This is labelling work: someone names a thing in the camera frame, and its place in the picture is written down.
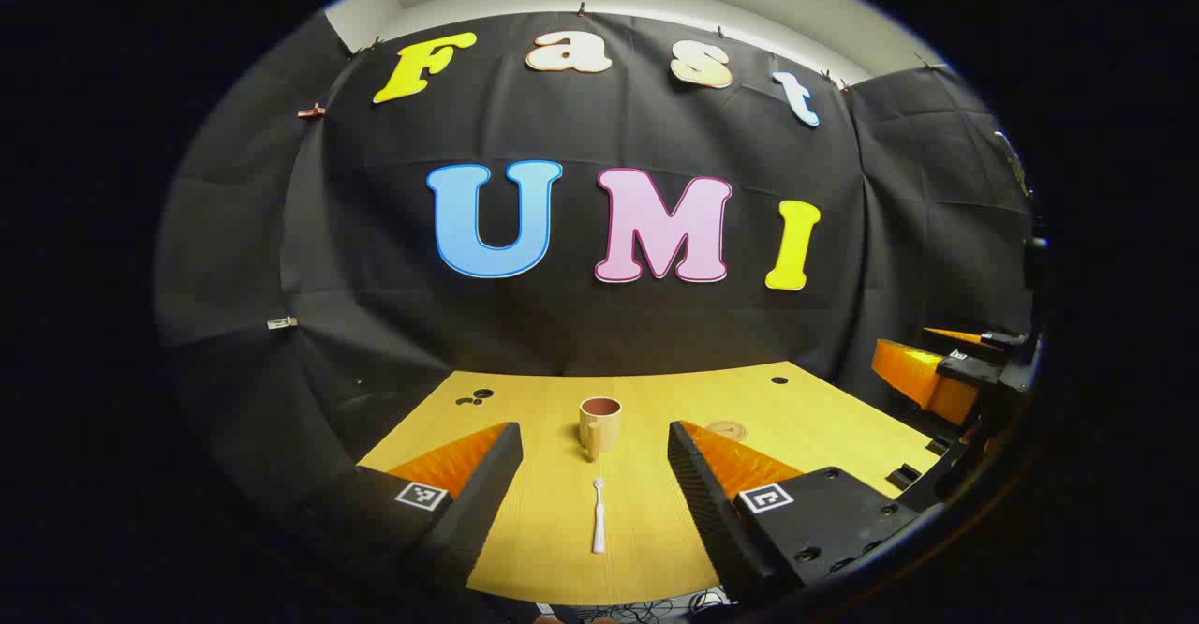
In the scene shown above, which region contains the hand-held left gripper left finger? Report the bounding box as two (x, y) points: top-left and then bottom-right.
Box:
(281, 421), (524, 606)

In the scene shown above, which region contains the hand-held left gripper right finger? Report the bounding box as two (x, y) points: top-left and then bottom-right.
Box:
(667, 420), (924, 606)

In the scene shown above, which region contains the beige cup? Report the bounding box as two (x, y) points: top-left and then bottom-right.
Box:
(578, 396), (624, 462)

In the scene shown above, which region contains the wooden desktop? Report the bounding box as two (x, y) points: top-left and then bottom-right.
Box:
(356, 360), (942, 606)

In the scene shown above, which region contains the black backdrop cloth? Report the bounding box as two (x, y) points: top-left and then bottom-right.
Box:
(155, 10), (1036, 513)

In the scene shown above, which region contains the black cables bundle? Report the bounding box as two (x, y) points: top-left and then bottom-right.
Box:
(539, 589), (736, 624)

